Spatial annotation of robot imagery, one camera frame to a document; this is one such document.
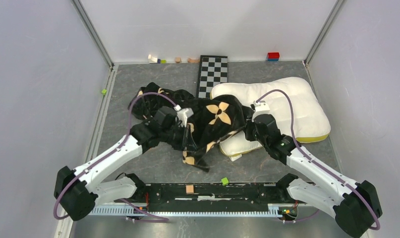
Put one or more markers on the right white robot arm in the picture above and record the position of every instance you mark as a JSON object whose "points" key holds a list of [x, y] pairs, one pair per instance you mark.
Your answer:
{"points": [[355, 206]]}

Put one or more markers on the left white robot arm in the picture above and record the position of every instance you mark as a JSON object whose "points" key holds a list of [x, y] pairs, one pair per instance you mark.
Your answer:
{"points": [[78, 191]]}

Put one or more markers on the white wooden block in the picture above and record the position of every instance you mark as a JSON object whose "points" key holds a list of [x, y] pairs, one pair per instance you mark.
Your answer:
{"points": [[152, 59]]}

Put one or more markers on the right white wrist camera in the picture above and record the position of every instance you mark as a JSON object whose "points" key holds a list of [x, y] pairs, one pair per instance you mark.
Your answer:
{"points": [[260, 108]]}

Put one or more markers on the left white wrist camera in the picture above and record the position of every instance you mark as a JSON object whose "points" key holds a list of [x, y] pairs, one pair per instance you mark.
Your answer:
{"points": [[182, 115]]}

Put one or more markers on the white yellow-edged pillow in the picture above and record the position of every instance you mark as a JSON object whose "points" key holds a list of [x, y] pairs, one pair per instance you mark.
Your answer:
{"points": [[292, 103]]}

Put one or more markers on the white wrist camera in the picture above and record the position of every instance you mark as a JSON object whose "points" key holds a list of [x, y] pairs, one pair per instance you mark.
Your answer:
{"points": [[260, 108], [182, 115]]}

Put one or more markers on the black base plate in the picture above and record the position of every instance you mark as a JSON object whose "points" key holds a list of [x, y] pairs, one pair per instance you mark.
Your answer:
{"points": [[211, 197]]}

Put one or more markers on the black white checkerboard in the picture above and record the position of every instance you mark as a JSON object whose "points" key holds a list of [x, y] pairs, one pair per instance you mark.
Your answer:
{"points": [[213, 70]]}

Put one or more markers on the grey slotted cable duct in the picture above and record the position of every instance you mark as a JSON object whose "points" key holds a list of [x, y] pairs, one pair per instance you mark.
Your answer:
{"points": [[125, 210]]}

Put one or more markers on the green cube on base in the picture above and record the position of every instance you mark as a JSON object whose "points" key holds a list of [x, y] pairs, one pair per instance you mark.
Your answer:
{"points": [[225, 181]]}

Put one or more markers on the red block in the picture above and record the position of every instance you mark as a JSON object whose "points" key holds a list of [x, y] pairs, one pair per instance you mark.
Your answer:
{"points": [[273, 56]]}

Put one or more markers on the tan wooden cube on base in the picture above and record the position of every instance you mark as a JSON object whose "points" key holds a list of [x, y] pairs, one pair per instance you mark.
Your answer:
{"points": [[189, 189]]}

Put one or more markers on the black floral pillowcase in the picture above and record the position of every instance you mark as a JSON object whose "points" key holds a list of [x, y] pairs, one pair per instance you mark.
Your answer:
{"points": [[213, 120]]}

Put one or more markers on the long tan wooden block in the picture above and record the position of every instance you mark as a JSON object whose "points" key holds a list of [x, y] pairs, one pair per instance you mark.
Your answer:
{"points": [[190, 60]]}

